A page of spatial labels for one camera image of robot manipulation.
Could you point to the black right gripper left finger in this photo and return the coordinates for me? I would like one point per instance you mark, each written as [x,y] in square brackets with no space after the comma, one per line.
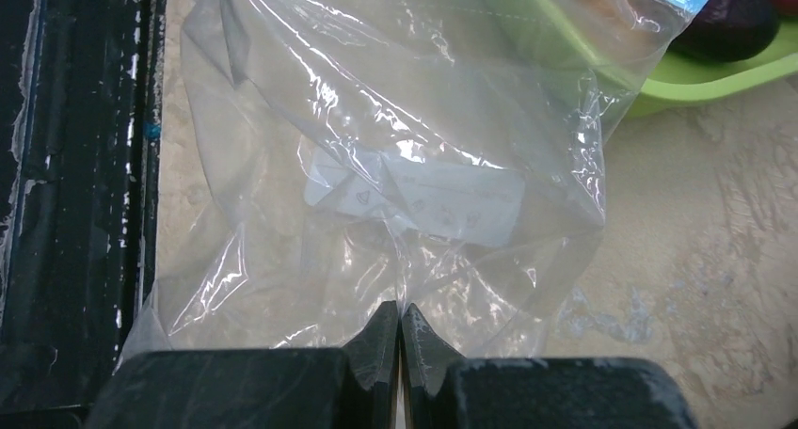
[370,391]

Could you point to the green plastic tray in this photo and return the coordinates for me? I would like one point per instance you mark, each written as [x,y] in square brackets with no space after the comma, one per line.
[622,46]

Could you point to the purple fake eggplant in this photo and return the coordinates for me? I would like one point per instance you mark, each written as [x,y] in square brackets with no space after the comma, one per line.
[729,31]

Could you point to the clear zip top bag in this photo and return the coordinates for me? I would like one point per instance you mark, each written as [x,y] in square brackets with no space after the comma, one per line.
[363,151]

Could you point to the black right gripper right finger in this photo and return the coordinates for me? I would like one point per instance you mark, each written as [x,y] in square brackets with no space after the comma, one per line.
[428,393]

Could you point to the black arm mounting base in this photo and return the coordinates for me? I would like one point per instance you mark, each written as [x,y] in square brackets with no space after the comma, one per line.
[81,117]

